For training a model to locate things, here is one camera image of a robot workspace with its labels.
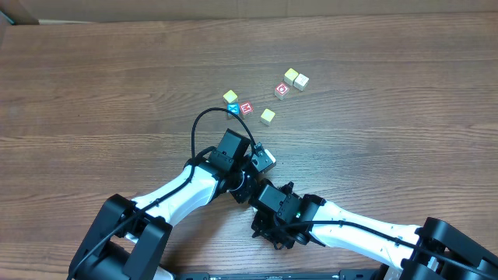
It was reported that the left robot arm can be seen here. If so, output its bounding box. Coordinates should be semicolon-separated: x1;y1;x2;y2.
68;130;275;279

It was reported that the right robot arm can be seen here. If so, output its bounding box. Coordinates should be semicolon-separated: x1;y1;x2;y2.
249;183;497;279

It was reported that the yellow block centre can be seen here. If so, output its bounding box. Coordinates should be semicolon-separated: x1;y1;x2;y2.
260;109;275;126

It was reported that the yellow block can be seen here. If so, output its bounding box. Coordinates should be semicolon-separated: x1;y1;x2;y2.
223;90;238;104
260;109;275;126
283;68;299;86

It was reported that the red letter M block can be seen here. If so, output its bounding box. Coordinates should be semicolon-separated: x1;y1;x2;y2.
239;101;254;118

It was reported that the blue letter block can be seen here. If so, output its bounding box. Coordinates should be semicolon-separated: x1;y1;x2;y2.
226;103;240;119

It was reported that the yellow block left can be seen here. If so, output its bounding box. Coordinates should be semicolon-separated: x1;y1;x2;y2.
223;90;238;104

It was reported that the red letter block right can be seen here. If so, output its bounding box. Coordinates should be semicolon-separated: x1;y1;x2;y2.
274;82;290;100

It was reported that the white block far right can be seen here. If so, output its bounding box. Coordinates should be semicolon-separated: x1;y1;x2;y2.
293;73;309;91

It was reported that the yellow block far right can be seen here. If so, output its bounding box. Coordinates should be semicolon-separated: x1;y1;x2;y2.
283;68;299;86

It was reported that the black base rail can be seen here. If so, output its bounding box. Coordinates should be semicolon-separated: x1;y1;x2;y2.
173;269;379;280

